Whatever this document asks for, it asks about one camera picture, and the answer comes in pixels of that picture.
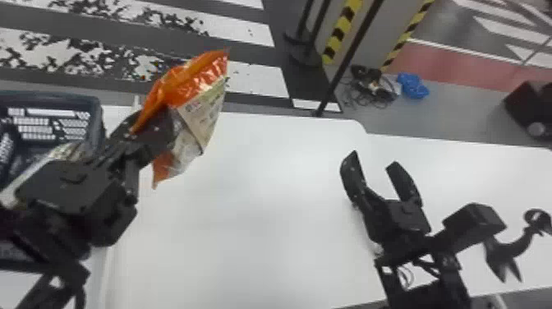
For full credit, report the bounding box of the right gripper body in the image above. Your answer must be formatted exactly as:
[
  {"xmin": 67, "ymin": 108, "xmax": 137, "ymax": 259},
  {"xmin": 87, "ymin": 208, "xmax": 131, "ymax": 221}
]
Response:
[{"xmin": 366, "ymin": 197, "xmax": 433, "ymax": 262}]

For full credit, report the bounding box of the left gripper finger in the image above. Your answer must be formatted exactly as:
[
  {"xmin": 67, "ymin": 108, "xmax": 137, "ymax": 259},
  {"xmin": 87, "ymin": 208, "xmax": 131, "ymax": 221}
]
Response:
[{"xmin": 109, "ymin": 107, "xmax": 177, "ymax": 169}]

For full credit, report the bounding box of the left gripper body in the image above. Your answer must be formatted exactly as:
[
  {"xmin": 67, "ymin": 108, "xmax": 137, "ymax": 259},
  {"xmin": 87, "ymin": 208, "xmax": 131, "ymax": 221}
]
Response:
[{"xmin": 88, "ymin": 129, "xmax": 145, "ymax": 173}]

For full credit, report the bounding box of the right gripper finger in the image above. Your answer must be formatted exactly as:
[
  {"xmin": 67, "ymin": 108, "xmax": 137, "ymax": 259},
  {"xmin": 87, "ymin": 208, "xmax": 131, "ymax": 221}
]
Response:
[
  {"xmin": 338, "ymin": 149, "xmax": 391, "ymax": 217},
  {"xmin": 384, "ymin": 160, "xmax": 425, "ymax": 209}
]

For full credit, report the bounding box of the orange snack packet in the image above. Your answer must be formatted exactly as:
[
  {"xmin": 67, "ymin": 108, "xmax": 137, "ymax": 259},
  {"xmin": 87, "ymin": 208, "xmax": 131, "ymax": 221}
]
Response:
[{"xmin": 129, "ymin": 49, "xmax": 229, "ymax": 190}]

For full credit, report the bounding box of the blue basket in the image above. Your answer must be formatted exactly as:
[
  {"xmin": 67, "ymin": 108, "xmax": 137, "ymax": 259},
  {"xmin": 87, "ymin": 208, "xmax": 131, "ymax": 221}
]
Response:
[{"xmin": 0, "ymin": 90, "xmax": 107, "ymax": 191}]

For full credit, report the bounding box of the blue cloth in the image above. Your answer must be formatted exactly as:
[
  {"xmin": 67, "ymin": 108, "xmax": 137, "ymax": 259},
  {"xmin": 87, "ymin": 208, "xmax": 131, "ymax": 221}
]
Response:
[{"xmin": 395, "ymin": 71, "xmax": 431, "ymax": 100}]

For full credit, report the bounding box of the black pole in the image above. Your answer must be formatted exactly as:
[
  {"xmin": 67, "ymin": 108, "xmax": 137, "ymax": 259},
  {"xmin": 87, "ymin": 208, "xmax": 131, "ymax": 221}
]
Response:
[{"xmin": 312, "ymin": 0, "xmax": 386, "ymax": 118}]

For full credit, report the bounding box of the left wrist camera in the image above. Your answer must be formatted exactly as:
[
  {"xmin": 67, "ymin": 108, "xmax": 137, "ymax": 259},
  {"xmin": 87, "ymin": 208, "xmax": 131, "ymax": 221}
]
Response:
[{"xmin": 14, "ymin": 159, "xmax": 140, "ymax": 248}]

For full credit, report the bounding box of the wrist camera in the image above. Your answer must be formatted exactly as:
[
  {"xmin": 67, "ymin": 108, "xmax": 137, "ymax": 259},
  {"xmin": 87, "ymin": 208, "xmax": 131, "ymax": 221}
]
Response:
[
  {"xmin": 14, "ymin": 159, "xmax": 140, "ymax": 248},
  {"xmin": 432, "ymin": 202, "xmax": 508, "ymax": 256}
]

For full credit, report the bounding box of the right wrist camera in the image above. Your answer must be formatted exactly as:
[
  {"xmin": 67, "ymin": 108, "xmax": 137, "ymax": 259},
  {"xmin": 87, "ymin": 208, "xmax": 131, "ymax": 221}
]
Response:
[{"xmin": 432, "ymin": 202, "xmax": 508, "ymax": 256}]

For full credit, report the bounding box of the black cable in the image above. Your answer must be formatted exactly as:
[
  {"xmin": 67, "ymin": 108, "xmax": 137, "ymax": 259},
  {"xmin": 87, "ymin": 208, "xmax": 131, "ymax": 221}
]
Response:
[{"xmin": 339, "ymin": 63, "xmax": 401, "ymax": 110}]

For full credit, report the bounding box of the yellow black striped post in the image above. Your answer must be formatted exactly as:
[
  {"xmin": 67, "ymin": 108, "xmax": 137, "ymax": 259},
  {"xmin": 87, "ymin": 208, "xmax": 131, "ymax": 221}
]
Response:
[
  {"xmin": 320, "ymin": 0, "xmax": 364, "ymax": 67},
  {"xmin": 380, "ymin": 0, "xmax": 436, "ymax": 72}
]

